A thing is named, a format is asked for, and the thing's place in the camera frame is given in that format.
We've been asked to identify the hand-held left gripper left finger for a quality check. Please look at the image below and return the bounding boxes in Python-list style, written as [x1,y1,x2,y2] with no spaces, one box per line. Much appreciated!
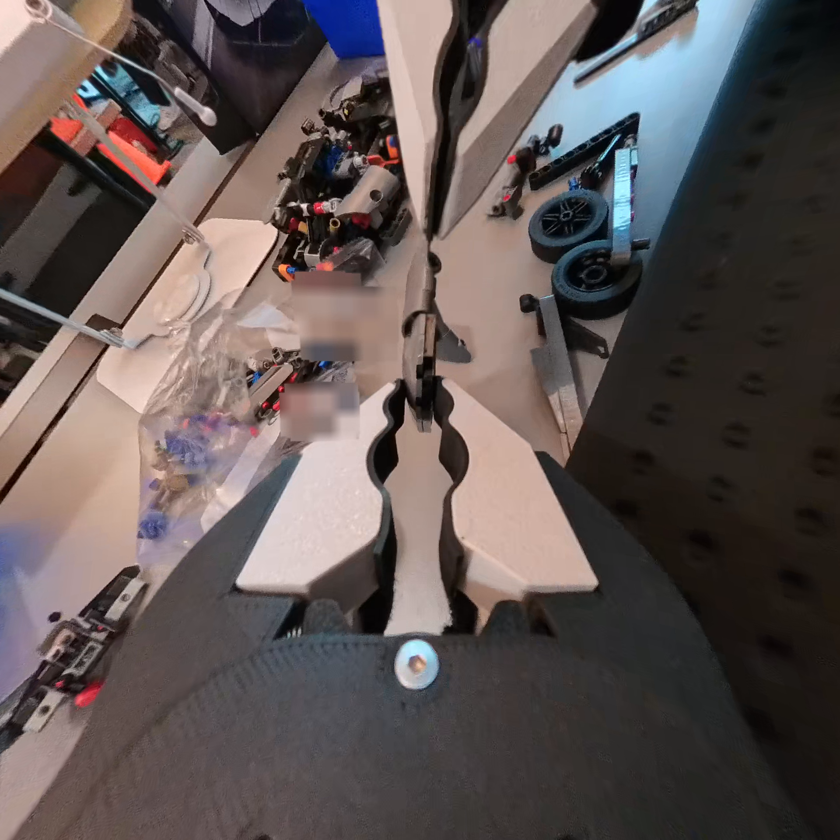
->
[234,379,404,634]

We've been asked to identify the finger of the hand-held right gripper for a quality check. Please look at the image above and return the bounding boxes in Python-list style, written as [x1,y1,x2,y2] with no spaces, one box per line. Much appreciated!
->
[436,0,595,240]
[377,0,460,238]

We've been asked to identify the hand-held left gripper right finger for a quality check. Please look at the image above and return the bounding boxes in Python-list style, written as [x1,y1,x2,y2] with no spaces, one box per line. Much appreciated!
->
[435,378,601,634]

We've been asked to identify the large toy brick car model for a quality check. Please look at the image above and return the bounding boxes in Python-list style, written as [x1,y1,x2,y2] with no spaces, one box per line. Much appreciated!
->
[270,72,414,284]

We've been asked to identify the dark grey brick panel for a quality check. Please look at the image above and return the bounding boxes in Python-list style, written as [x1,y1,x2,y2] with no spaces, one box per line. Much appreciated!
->
[400,248,442,435]

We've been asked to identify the dark toy set box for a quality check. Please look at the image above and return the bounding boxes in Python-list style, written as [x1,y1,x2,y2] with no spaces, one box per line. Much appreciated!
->
[131,0,329,155]

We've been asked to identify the grey rod brick piece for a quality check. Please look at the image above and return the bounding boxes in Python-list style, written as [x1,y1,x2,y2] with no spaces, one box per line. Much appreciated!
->
[573,0,700,85]

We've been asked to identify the blue plastic bin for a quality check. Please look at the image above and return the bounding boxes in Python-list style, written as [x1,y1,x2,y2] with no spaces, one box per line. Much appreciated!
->
[301,0,387,60]

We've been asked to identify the long black brick beam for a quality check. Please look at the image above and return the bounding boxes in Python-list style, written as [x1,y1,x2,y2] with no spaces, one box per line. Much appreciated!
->
[527,112,641,193]

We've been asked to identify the small grey black brick assembly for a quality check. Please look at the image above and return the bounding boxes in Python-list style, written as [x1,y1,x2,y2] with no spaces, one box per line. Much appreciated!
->
[487,122,565,221]

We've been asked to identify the black brick axle connector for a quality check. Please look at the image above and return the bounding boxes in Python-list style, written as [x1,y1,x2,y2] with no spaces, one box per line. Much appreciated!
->
[577,133,623,193]

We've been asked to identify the large black toy wheel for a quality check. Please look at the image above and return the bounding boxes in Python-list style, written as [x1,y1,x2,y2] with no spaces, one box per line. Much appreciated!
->
[550,239,645,322]
[527,189,611,265]

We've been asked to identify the clear bag of brick pieces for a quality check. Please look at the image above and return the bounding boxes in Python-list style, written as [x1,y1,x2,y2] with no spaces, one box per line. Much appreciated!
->
[134,298,362,565]

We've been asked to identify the grey brick panel red pins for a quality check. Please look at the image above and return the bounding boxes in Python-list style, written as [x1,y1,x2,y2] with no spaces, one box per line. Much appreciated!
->
[434,314,475,366]

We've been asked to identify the white book stand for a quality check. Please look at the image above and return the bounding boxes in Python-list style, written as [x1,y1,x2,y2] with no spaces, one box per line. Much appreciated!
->
[0,0,280,414]

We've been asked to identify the flat brick assembly grey blade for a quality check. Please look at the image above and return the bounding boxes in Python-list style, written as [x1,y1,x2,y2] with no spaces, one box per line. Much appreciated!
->
[0,566,148,737]

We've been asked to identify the black perforated board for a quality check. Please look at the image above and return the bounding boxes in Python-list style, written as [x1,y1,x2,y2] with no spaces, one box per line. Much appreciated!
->
[566,0,840,840]

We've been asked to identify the orange cone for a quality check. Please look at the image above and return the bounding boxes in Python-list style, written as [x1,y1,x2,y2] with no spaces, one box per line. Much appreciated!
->
[49,92,173,188]

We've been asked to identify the black brick bracket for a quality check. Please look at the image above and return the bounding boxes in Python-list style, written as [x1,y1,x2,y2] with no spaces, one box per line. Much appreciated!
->
[518,293,611,360]

